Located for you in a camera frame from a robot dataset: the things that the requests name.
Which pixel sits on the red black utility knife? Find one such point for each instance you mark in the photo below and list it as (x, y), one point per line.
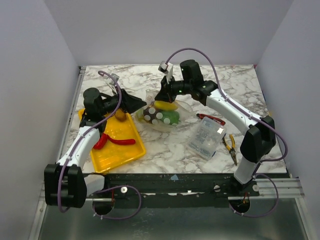
(216, 119)

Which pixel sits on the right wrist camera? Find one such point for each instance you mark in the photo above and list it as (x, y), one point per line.
(167, 69)

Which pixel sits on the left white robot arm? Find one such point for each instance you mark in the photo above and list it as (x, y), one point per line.
(64, 182)

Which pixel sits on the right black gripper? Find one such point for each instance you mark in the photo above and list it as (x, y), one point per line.
(164, 88)

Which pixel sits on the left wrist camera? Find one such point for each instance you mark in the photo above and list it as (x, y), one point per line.
(110, 81)

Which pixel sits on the clear zip top bag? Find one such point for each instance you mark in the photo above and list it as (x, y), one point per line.
(185, 111)

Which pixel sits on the yellow handled pliers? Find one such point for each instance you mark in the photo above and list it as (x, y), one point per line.
(231, 148)

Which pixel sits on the red chili pepper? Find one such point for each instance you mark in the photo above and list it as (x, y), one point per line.
(121, 142)

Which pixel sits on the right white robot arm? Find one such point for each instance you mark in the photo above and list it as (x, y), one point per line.
(257, 131)

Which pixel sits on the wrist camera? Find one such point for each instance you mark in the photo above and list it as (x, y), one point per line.
(167, 69)
(110, 81)

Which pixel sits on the green bell pepper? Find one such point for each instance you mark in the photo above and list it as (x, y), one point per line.
(170, 117)

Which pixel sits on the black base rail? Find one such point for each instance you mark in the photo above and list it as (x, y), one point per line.
(187, 190)

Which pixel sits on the dark red apple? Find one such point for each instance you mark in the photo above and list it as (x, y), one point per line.
(152, 115)

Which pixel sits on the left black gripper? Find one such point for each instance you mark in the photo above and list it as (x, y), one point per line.
(130, 103)

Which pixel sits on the clear plastic parts box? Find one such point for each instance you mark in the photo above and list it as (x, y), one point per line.
(206, 138)

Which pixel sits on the yellow plastic tray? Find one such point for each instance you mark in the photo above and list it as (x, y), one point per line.
(112, 155)

